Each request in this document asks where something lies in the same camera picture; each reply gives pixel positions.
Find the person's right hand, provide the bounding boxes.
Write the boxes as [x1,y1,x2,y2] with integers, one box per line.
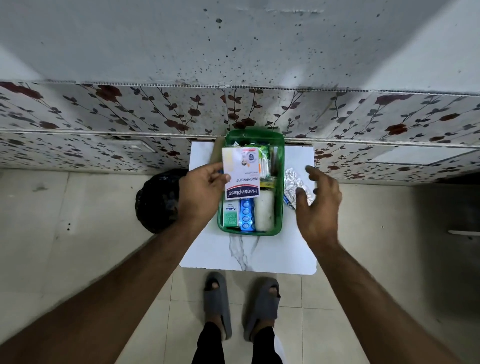
[295,164,343,257]

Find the person's left hand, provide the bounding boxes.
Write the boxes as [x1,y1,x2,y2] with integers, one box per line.
[176,161,232,235]

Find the small white green medicine box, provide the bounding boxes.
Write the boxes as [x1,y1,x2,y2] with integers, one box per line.
[223,198,241,229]

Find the green plastic tray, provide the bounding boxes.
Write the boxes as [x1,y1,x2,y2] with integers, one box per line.
[216,128,286,237]

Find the large silver foil blister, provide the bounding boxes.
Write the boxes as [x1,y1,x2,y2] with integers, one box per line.
[283,167,316,211]

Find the white blue plaster box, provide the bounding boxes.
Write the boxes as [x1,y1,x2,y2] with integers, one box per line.
[221,145,262,202]

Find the large blue pill blister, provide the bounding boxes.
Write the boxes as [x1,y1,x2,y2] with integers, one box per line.
[239,197,257,233]

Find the off-white gauze bandage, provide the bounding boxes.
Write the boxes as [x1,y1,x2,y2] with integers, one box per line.
[253,189,276,233]

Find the green yellow cotton swab packet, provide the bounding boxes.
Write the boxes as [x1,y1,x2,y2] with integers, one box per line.
[257,144,278,189]

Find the person's left forearm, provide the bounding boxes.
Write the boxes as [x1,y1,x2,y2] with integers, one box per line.
[0,221,211,364]

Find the person's right forearm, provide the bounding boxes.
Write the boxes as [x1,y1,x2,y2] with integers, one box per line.
[314,239,466,364]

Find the black bin bag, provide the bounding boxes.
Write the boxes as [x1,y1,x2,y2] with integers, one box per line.
[134,167,190,235]

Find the white marble side table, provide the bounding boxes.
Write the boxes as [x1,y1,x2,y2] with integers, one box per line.
[179,140,319,277]

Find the grey slipper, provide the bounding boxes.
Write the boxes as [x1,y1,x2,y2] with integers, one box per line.
[243,276,282,342]
[203,271,233,341]

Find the black trousers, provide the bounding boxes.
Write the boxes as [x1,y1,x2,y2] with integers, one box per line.
[191,321,284,364]

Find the white wall switch plate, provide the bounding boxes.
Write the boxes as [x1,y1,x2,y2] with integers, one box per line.
[108,139,157,153]

